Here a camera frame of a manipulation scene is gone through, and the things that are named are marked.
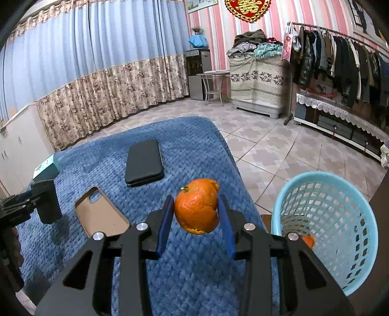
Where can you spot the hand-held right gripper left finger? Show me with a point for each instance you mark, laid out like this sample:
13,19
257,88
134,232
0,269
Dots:
164,231

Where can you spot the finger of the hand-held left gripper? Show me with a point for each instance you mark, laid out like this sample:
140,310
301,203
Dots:
18,206

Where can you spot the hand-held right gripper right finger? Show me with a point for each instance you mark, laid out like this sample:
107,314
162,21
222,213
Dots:
227,231

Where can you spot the whole tangerine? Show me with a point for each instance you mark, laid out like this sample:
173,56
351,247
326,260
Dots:
309,242

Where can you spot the light blue plastic basket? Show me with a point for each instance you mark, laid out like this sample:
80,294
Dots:
319,177

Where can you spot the teal cardboard box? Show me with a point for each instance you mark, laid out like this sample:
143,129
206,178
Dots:
47,168

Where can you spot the white cabinet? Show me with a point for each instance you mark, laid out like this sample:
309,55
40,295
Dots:
21,145

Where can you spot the brown phone case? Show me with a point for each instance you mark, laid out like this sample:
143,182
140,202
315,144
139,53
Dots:
100,212

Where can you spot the black flat case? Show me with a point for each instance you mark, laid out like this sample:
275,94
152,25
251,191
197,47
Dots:
144,162

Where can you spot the blue quilted blanket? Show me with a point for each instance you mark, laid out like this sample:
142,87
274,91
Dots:
188,152

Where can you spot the metal clothes rack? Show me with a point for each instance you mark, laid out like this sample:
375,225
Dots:
287,121

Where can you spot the low black cabinet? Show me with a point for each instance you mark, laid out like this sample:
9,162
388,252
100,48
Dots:
331,124

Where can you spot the patterned cloth covered cabinet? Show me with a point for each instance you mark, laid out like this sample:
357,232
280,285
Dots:
258,82

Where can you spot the grey water dispenser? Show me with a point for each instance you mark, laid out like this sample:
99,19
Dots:
197,76

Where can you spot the white lace cloth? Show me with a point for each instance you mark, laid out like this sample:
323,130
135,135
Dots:
334,112

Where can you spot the blue patterned fringed cloth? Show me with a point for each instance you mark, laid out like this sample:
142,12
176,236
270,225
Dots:
385,155

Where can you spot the blue and floral curtain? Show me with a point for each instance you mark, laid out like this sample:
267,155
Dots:
91,45

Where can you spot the pile of folded clothes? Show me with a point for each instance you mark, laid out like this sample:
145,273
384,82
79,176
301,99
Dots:
246,41

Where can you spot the blue cloth cover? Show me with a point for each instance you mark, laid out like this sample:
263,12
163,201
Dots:
197,42

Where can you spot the pink hanging bag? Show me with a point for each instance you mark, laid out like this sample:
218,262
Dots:
286,45

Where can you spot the row of hanging clothes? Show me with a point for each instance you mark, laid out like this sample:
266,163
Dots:
343,66

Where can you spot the small potted plant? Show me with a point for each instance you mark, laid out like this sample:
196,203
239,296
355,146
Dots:
197,31

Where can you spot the red heart wall decoration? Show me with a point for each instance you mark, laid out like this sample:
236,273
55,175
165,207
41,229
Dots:
247,9

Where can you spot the landscape wall picture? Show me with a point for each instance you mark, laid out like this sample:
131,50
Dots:
200,4

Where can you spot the wall poster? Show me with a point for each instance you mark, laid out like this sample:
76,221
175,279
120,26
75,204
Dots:
361,18

